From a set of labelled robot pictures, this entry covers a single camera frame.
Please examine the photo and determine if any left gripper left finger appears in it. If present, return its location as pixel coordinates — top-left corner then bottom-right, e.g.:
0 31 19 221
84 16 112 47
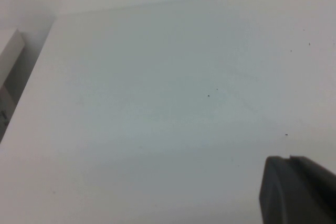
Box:
259 155 321 224

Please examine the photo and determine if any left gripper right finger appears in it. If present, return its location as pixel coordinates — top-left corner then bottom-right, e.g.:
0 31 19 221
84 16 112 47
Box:
290 155 336 224

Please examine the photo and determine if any white rectangular box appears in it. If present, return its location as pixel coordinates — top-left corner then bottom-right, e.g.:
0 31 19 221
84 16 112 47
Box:
0 28 26 143

